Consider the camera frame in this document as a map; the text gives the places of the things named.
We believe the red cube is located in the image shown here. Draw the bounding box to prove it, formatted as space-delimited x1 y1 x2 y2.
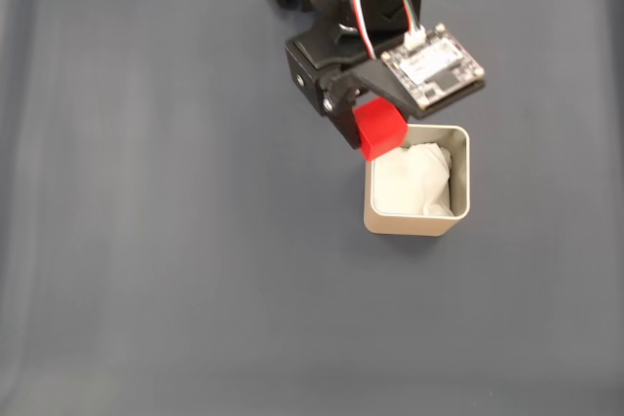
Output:
352 96 410 162

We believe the beige metal square box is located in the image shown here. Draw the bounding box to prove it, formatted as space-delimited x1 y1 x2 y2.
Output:
363 124 472 237

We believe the white crumpled tissue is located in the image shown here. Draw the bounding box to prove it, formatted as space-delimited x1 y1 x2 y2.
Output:
372 141 454 216

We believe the blue table mat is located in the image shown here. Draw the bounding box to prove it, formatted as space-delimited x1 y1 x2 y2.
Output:
0 0 624 416

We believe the white red black servo cable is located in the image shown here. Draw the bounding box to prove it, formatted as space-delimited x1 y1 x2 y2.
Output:
349 0 386 60

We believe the camera circuit board with mount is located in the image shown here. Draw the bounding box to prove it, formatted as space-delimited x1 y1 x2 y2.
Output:
348 22 488 120

